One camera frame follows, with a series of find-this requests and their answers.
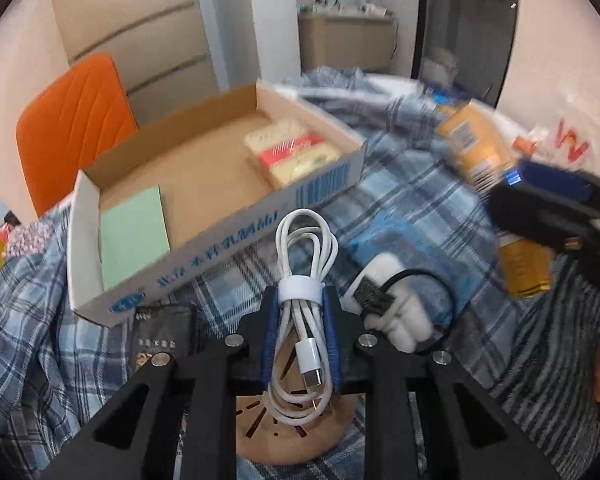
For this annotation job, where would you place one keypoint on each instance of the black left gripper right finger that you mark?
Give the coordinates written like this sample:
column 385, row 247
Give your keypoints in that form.
column 425, row 416

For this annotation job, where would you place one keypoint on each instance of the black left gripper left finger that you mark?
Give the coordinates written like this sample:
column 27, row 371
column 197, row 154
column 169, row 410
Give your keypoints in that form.
column 176, row 418

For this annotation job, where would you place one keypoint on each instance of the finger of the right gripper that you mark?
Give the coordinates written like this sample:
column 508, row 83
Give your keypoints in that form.
column 551, row 179

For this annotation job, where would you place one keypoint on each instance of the blue gold tissue pack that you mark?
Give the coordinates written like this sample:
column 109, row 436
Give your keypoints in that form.
column 484, row 160

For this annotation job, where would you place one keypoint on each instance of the tan round wooden coaster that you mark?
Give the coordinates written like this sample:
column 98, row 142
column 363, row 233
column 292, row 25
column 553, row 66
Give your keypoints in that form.
column 262, row 439

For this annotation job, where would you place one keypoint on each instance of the black tissue pack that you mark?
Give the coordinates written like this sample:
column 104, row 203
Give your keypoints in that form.
column 172, row 328

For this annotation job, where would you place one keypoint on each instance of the white plush with black cable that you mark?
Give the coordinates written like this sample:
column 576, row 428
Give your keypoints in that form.
column 415, row 309

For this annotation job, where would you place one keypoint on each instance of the green notepad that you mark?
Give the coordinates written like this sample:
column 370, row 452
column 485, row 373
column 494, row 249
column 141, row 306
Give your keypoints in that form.
column 132, row 236

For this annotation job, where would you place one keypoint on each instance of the red gold tissue pack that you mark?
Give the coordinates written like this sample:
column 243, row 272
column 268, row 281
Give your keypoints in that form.
column 288, row 151

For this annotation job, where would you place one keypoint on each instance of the clear plastic bag red print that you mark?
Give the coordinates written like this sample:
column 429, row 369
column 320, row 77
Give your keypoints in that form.
column 561, row 128

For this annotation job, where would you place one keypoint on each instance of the dark bathroom door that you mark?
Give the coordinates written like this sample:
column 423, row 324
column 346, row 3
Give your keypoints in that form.
column 481, row 35

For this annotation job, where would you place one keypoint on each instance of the bathroom vanity cabinet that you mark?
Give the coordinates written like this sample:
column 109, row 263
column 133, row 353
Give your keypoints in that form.
column 345, row 42

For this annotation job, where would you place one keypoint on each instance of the white hair dryer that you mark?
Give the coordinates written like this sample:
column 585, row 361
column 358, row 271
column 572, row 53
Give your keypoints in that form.
column 371, row 9

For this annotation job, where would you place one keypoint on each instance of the open cardboard box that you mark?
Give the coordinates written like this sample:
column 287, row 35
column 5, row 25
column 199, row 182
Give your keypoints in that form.
column 214, row 200

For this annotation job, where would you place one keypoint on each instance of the floral patterned cloth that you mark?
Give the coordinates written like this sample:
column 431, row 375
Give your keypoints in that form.
column 28, row 240

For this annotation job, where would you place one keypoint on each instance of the orange chair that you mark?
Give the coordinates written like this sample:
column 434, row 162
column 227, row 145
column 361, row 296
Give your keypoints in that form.
column 79, row 117

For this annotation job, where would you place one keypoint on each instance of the beige refrigerator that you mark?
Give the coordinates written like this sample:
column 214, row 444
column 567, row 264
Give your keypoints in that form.
column 159, row 47

